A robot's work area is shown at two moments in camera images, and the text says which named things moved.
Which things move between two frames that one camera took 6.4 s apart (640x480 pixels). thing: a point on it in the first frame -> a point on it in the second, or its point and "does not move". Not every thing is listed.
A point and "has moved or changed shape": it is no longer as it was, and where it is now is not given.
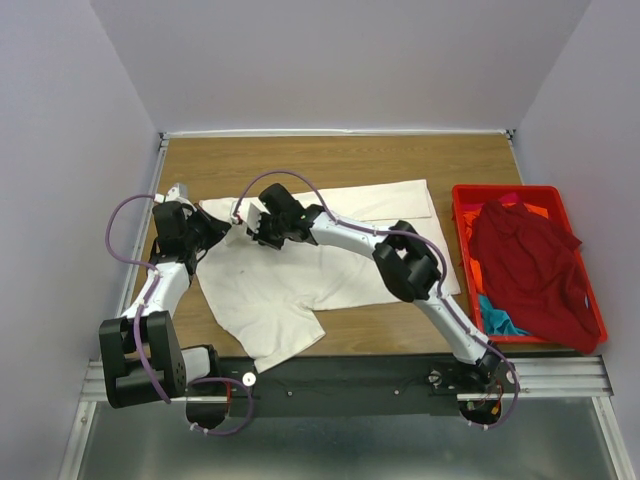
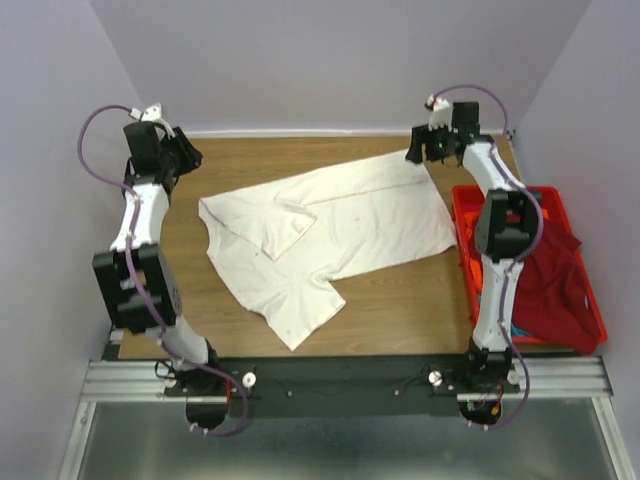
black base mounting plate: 346,387 does not move
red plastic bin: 546,197 does not move
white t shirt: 269,295 has moved or changed shape
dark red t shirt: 531,274 does not move
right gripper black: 258,237 -> 419,136
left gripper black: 217,228 -> 192,158
